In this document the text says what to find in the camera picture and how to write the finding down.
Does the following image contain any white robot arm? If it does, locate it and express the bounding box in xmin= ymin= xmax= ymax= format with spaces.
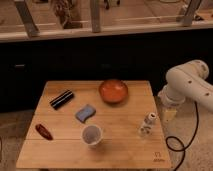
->
xmin=158 ymin=60 xmax=213 ymax=122

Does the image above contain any orange bowl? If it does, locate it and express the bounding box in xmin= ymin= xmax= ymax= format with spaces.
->
xmin=99 ymin=79 xmax=128 ymax=103

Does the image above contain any blue sponge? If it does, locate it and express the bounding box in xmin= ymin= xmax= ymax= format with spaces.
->
xmin=75 ymin=104 xmax=96 ymax=123

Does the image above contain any black striped case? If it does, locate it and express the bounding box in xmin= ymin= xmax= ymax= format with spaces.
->
xmin=50 ymin=90 xmax=74 ymax=110

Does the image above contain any wooden table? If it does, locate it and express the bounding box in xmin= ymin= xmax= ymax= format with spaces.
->
xmin=16 ymin=81 xmax=171 ymax=169

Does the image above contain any dark red chili pepper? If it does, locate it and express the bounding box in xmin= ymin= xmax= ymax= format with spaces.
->
xmin=35 ymin=124 xmax=53 ymax=140

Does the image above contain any black cable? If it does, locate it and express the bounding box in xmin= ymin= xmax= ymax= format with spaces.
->
xmin=165 ymin=100 xmax=200 ymax=171

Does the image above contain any white window frame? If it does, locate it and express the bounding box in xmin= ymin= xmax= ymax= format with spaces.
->
xmin=0 ymin=0 xmax=213 ymax=42

